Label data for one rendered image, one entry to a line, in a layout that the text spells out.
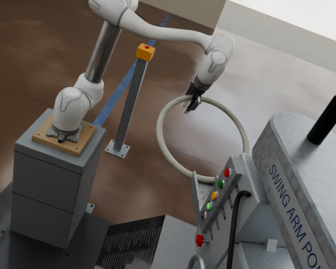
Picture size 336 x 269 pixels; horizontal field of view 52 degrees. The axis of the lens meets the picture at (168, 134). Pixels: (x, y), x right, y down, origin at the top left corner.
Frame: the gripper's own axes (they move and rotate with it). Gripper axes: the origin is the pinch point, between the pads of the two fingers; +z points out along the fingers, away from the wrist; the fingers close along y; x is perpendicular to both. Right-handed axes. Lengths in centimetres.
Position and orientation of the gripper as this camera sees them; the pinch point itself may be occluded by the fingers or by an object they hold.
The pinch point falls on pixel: (186, 106)
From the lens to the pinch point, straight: 186.3
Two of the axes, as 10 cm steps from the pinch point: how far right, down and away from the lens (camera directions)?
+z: -3.0, 4.7, 8.3
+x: 9.3, -0.4, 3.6
